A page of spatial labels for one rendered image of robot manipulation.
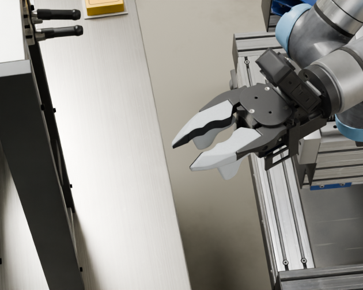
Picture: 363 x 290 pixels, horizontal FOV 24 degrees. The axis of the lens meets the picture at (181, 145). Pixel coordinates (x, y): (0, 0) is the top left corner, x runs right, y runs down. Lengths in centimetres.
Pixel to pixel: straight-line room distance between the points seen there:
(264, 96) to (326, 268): 107
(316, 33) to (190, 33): 154
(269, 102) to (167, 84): 159
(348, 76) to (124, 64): 56
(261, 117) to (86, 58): 58
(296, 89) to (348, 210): 119
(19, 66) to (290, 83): 33
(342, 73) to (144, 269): 45
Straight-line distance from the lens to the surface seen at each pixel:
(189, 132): 102
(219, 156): 99
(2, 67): 84
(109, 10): 159
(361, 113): 119
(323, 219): 215
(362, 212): 218
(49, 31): 99
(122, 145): 142
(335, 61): 108
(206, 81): 263
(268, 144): 101
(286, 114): 103
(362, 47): 111
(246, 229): 235
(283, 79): 98
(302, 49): 124
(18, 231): 136
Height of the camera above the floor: 208
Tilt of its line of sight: 57 degrees down
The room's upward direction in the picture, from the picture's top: straight up
